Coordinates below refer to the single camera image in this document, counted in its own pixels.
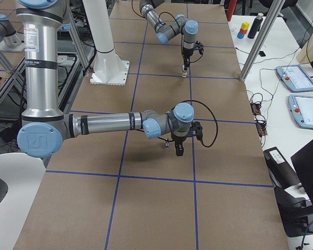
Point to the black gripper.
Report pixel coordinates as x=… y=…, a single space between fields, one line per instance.
x=185 y=54
x=178 y=138

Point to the white PPR valve with handle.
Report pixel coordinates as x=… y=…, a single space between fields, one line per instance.
x=184 y=73

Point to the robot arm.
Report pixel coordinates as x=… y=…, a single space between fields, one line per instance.
x=181 y=25
x=44 y=126

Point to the stacked colour blocks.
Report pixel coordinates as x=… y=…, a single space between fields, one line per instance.
x=243 y=30

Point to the black water bottle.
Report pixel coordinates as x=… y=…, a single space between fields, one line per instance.
x=255 y=26

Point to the black electronic device box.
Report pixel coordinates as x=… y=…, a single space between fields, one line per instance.
x=281 y=170

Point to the left teach pendant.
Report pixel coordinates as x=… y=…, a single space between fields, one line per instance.
x=295 y=78

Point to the teach pendant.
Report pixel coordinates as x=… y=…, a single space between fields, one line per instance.
x=301 y=108
x=295 y=78

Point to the right teach pendant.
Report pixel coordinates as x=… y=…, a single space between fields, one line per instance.
x=301 y=108

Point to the white chair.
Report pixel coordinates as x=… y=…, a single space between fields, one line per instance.
x=23 y=175

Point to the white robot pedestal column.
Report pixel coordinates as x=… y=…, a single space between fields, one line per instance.
x=108 y=68

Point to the black usb hub with cables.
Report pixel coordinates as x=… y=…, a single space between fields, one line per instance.
x=259 y=118

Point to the grey aluminium frame post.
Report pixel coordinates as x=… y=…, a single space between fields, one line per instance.
x=262 y=35

